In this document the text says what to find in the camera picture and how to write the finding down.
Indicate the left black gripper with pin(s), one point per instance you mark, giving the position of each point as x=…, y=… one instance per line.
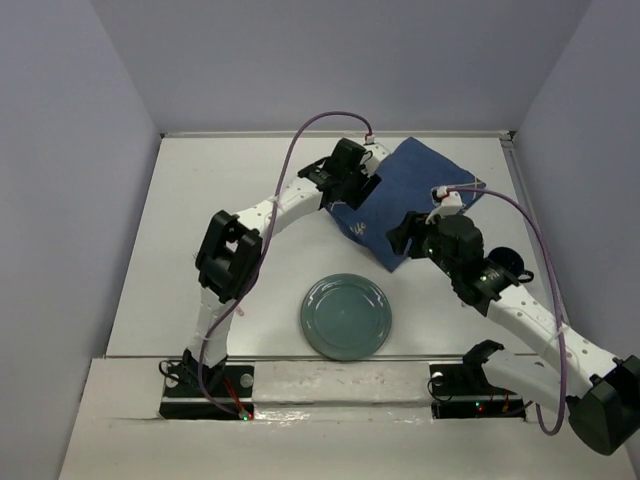
x=356, y=195

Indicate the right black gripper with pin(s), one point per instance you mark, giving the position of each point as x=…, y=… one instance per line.
x=413, y=225

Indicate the blue cloth placemat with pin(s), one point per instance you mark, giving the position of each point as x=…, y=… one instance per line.
x=408, y=176

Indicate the dark blue mug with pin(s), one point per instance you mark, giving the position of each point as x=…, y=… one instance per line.
x=513, y=262

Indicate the teal ceramic plate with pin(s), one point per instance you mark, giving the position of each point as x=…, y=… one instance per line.
x=345, y=317

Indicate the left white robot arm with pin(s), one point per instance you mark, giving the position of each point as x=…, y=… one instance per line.
x=235, y=245

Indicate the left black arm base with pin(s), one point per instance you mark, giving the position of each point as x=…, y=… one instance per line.
x=229, y=396

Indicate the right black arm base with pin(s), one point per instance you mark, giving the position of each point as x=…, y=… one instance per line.
x=460, y=390

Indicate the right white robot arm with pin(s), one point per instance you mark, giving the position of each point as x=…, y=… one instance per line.
x=599, y=389

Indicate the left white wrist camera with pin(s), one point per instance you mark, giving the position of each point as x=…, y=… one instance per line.
x=375, y=154

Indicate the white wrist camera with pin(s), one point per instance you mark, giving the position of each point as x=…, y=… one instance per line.
x=447, y=203
x=375, y=154

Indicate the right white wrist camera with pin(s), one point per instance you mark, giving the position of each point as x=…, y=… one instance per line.
x=447, y=203

